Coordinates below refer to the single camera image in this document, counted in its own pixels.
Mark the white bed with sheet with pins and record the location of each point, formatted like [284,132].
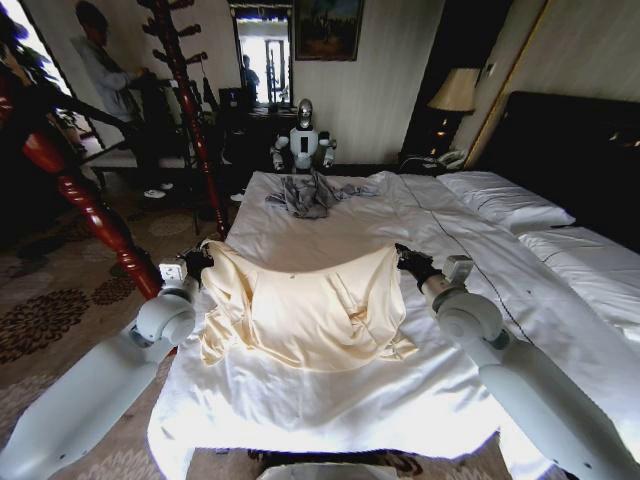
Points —
[380,415]

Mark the person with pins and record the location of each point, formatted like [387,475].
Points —
[112,85]
[248,77]

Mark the green potted plant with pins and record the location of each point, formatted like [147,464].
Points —
[30,55]

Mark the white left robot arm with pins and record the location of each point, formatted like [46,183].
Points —
[75,400]

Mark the table lamp with cream shade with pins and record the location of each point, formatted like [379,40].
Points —
[454,90]

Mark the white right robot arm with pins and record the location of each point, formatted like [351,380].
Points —
[530,395]

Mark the black headboard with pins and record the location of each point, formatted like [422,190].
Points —
[565,150]

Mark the white humanoid robot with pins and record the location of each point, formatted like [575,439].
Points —
[302,142]

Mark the white telephone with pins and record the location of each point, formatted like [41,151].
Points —
[452,158]

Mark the dark wooden cabinet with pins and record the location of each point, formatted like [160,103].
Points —
[250,135]

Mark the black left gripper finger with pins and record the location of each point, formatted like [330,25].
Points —
[207,256]

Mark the framed dark painting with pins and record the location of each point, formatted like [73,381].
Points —
[327,27]

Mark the grey crumpled garment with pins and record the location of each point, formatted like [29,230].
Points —
[305,197]

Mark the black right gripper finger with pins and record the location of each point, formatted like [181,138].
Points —
[403,249]
[404,264]

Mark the upholstered bench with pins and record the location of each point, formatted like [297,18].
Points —
[120,160]

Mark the white pillow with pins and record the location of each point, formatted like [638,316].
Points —
[505,200]
[595,270]

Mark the white robot front shell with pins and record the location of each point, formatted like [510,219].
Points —
[330,473]

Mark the red wooden clothes hanger stand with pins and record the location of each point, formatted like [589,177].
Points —
[85,205]
[192,115]

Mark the cream satin garment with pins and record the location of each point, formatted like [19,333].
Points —
[305,310]

